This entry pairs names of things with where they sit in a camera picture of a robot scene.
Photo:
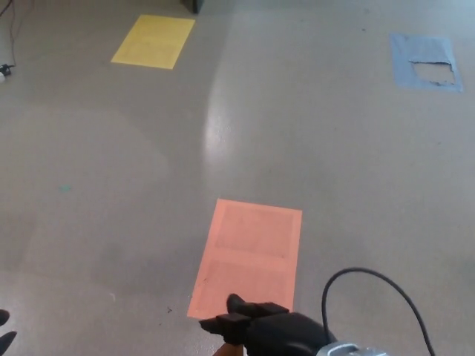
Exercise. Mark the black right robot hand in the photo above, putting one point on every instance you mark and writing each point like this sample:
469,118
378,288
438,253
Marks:
282,333

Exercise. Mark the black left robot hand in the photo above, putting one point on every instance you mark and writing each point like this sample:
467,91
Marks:
5,338

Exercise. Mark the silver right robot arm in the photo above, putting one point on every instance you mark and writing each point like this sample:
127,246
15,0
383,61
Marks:
352,350

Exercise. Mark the salmon orange paper sheet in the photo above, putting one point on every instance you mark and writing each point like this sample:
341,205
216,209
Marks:
252,241

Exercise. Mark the small green tape scrap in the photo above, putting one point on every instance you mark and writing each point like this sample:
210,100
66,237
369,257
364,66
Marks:
65,188

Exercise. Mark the white power adapter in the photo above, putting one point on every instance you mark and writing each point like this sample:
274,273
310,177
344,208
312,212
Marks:
2,77

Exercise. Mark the torn blue paper sheet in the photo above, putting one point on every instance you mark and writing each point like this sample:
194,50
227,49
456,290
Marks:
406,61

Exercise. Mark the yellow paper sheet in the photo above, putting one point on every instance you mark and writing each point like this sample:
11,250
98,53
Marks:
154,41

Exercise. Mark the dark furniture base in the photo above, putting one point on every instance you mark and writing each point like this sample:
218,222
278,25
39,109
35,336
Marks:
191,4

